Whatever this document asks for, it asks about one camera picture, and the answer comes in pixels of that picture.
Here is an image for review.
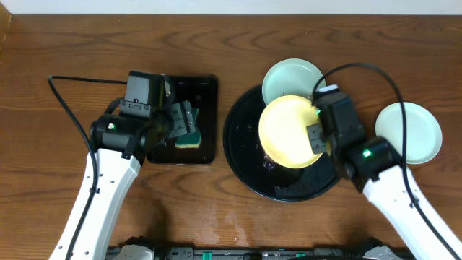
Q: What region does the green sponge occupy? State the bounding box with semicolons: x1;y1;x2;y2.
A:
175;108;202;149

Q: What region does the black round tray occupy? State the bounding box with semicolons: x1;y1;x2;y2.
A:
223;85;339;202

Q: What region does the right black cable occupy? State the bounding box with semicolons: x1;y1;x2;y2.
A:
312;62;462;260

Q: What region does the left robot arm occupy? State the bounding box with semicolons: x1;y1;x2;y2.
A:
51;99;199;259

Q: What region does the light blue plate bottom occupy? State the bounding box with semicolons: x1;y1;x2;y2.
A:
375;102;443;164

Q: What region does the light blue plate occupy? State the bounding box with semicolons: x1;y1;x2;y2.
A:
261;58;323;105
375;102;443;164

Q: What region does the yellow plate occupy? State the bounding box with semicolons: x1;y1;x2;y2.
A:
258;95;322;169

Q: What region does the black rectangular tray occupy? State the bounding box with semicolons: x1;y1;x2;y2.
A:
147;76;218;164

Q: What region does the black cable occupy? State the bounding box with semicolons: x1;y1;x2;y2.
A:
48;74;129;192
312;62;462;260

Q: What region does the light blue plate top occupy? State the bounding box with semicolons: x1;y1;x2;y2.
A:
261;58;323;105

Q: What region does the left black cable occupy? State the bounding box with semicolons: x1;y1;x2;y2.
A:
48;74;129;192

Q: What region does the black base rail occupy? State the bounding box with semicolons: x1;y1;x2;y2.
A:
104;236;414;260

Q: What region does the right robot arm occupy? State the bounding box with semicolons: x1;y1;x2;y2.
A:
308;103;461;259

